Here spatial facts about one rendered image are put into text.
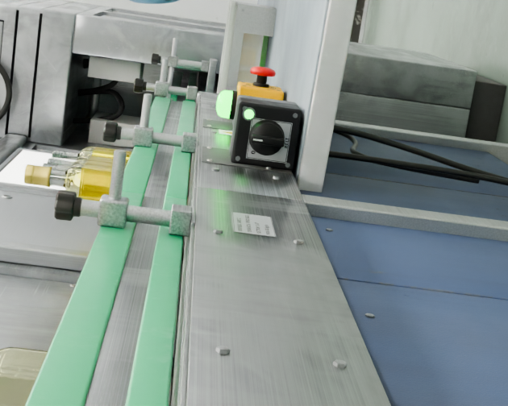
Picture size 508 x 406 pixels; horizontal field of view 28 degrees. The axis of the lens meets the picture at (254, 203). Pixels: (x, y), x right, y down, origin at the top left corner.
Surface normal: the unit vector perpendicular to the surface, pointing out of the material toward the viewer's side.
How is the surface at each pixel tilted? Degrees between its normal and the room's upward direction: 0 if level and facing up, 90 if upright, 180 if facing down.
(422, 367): 90
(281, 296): 90
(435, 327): 90
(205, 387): 90
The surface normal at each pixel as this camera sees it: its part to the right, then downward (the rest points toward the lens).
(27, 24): 0.04, 0.22
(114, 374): 0.14, -0.97
